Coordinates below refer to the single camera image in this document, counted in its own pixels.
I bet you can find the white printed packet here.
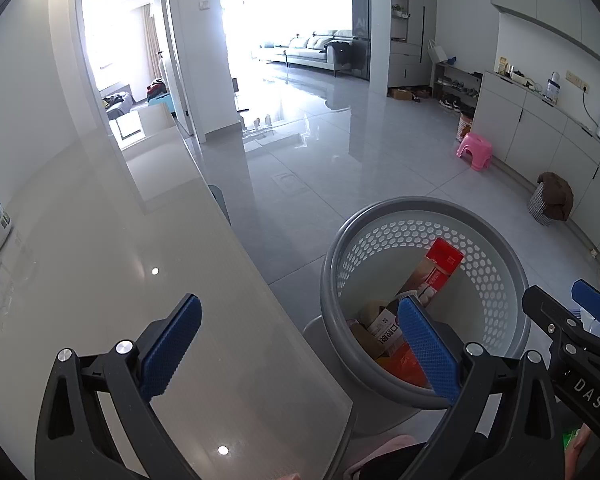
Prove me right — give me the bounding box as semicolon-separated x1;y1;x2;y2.
367;308;403;346

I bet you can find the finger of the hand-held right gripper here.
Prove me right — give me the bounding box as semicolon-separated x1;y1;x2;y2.
571;279;600;328
522;285;587;356

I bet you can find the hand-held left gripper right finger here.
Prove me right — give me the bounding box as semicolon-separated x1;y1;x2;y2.
397;296;568;480

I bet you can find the beige curtain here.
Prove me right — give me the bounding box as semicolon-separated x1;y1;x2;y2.
142;4;162;82

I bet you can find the long red cardboard box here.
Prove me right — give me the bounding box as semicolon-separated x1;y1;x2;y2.
395;238;465;308

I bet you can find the tall black refrigerator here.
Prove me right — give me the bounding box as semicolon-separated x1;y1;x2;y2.
351;0;372;81

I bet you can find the brown cardboard piece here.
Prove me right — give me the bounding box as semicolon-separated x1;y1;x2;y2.
350;300;396;361

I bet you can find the checkered laundry basket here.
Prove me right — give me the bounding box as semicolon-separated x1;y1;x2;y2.
527;182;554;226

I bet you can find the black power cable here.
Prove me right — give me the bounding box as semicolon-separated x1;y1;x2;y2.
581;87;599;129

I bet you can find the grey perforated plastic basket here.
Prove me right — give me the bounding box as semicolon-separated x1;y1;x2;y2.
302;197;531;428

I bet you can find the shoe rack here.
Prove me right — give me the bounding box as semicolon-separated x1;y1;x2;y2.
432;62;483;113

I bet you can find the tall shelf cabinet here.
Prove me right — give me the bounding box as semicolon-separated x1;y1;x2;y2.
387;0;433;88

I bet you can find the pink plastic stool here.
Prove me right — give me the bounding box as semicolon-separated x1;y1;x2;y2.
455;132;493;171

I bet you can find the light grey sofa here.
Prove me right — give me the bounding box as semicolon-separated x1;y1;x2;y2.
257;30;353;73

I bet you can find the red plastic bag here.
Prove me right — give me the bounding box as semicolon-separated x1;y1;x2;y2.
375;345;428;388

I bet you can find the black jacket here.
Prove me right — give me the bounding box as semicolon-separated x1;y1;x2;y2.
325;40;352;74

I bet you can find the bed with dark clothes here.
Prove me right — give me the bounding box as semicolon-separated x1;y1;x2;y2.
102;91;134;122

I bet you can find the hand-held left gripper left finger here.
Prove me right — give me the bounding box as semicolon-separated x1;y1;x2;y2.
34;294;204;480

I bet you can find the grey sideboard cabinet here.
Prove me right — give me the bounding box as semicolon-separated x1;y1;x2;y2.
472;71;600;261

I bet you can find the person's right hand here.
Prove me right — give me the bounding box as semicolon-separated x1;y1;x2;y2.
565;422;594;467

